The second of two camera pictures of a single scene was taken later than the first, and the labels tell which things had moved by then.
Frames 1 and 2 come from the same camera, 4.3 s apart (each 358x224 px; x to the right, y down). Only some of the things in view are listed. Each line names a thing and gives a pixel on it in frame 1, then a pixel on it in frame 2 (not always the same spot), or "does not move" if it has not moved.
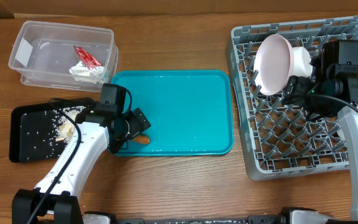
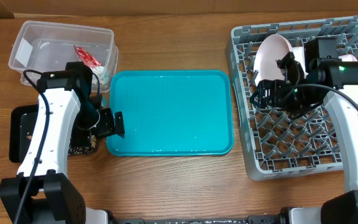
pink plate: x=273 y=64 does not move
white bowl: x=302 y=65 does not move
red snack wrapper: x=85 y=58 does not move
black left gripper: x=138 y=123 to x=108 y=127
